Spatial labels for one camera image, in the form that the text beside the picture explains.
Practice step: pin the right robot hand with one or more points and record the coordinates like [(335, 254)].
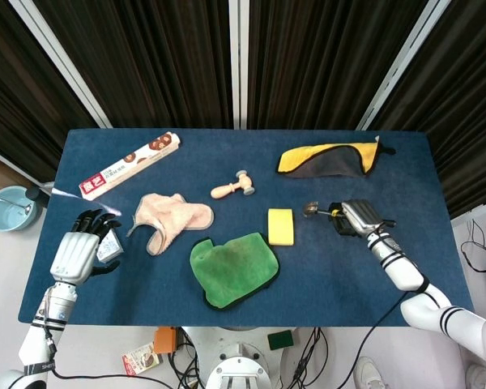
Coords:
[(358, 219)]

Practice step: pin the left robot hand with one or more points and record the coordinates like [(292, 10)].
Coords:
[(75, 253)]

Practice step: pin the small white carton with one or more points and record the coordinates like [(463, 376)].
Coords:
[(110, 247)]

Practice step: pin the small metal tool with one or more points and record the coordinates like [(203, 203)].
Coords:
[(318, 210)]

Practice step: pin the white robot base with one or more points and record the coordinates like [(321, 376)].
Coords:
[(239, 358)]

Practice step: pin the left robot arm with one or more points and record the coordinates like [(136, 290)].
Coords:
[(36, 332)]

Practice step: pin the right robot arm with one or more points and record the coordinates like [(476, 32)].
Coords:
[(425, 289)]

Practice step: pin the yellow sponge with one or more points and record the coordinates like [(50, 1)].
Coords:
[(281, 226)]

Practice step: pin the dark green rectangular block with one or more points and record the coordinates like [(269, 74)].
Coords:
[(281, 339)]

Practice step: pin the yellow and grey cloth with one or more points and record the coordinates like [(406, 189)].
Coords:
[(328, 160)]

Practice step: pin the black round object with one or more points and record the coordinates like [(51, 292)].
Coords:
[(34, 194)]

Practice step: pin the light blue bowl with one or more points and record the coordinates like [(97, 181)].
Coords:
[(8, 210)]

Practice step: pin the metal spoon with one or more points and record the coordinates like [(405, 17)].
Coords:
[(12, 202)]

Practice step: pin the pink towel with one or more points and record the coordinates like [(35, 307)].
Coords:
[(170, 221)]

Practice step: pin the long baking paper box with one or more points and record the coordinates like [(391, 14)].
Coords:
[(129, 166)]

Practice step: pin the printed snack packet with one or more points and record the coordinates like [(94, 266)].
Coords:
[(139, 360)]

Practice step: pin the orange box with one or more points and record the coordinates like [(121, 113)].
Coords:
[(165, 339)]

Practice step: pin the small wooden mallet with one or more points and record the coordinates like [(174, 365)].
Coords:
[(235, 186)]

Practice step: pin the blue table mat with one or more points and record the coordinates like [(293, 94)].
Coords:
[(243, 283)]

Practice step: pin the green microfiber cloth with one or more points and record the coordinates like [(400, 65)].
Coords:
[(233, 269)]

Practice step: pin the white sneaker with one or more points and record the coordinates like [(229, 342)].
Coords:
[(370, 373)]

